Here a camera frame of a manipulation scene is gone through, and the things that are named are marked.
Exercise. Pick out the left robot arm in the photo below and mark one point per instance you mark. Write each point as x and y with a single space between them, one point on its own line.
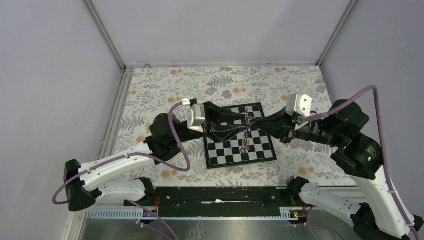
85 184

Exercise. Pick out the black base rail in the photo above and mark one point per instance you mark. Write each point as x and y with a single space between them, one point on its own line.
223 202

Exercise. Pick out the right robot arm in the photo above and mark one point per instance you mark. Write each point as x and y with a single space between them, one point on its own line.
382 216

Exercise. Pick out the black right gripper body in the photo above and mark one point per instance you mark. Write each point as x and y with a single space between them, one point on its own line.
304 132

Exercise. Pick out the floral table cloth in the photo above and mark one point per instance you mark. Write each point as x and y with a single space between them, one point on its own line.
154 91

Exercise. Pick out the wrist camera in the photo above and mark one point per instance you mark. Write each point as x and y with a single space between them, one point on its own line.
298 106
196 115

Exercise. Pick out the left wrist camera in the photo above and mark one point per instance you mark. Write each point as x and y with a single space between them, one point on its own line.
196 115

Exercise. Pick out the black white chessboard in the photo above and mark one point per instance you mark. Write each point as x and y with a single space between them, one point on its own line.
231 152

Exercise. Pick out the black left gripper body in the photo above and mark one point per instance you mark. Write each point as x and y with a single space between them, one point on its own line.
206 124

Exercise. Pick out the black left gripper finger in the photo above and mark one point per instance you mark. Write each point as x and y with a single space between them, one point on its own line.
222 133
226 115

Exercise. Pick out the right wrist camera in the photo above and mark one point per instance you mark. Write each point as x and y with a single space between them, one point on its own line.
298 106

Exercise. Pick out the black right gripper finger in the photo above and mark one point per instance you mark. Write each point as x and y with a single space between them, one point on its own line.
279 117
276 130

